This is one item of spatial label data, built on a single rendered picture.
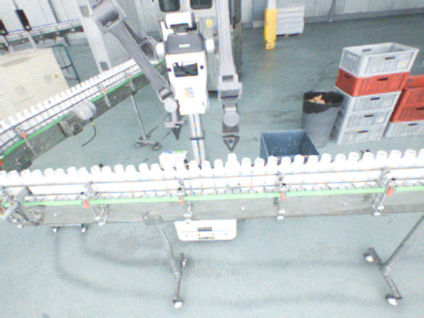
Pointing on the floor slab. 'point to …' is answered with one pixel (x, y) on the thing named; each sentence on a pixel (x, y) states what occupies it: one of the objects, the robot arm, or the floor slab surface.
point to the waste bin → (320, 115)
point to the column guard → (270, 28)
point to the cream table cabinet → (28, 80)
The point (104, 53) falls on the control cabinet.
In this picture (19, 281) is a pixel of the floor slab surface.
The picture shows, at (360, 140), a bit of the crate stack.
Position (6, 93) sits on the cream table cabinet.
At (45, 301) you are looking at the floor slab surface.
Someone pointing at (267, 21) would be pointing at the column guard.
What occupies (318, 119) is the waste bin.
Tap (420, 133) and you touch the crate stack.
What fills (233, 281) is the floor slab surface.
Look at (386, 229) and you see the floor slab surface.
